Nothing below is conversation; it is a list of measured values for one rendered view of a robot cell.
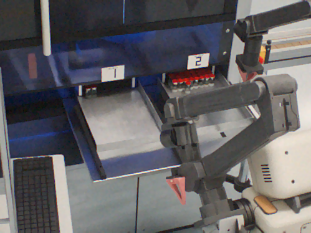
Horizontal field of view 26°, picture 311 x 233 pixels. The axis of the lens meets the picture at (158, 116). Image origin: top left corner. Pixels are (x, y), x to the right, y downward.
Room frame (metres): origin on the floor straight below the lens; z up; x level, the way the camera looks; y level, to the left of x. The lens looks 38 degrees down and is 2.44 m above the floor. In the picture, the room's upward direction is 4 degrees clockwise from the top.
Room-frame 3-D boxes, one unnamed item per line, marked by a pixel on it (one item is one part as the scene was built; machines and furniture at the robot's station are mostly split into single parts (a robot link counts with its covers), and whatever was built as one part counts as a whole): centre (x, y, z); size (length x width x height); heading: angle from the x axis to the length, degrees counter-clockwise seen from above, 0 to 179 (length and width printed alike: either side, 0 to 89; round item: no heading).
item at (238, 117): (2.10, -0.17, 0.90); 0.34 x 0.26 x 0.04; 22
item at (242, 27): (1.99, -0.28, 1.29); 0.11 x 0.09 x 0.12; 25
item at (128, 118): (1.98, 0.15, 0.90); 0.34 x 0.26 x 0.04; 21
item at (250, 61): (1.96, -0.30, 1.19); 0.10 x 0.07 x 0.07; 21
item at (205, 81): (2.20, -0.13, 0.90); 0.18 x 0.02 x 0.05; 112
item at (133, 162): (1.98, -0.04, 0.87); 0.70 x 0.48 x 0.02; 111
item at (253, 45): (1.97, -0.30, 1.26); 0.07 x 0.06 x 0.07; 25
